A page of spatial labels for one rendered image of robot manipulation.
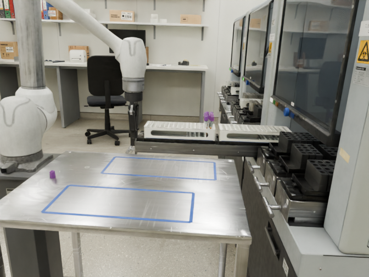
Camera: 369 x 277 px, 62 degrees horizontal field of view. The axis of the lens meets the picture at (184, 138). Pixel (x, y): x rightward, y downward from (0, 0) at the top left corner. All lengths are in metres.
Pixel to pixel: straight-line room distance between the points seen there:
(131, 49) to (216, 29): 3.59
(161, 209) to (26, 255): 0.91
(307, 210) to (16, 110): 1.07
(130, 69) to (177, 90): 3.60
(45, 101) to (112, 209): 0.85
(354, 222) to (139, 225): 0.48
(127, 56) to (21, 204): 0.68
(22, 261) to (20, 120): 0.62
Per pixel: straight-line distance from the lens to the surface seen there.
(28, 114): 1.33
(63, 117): 4.60
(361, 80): 0.77
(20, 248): 1.54
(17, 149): 1.34
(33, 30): 1.49
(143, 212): 0.74
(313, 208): 0.91
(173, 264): 1.87
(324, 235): 0.90
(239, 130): 1.27
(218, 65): 4.79
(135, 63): 1.24
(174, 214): 0.73
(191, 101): 4.84
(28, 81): 1.50
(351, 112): 0.79
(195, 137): 1.27
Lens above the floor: 1.20
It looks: 17 degrees down
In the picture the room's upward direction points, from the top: 2 degrees clockwise
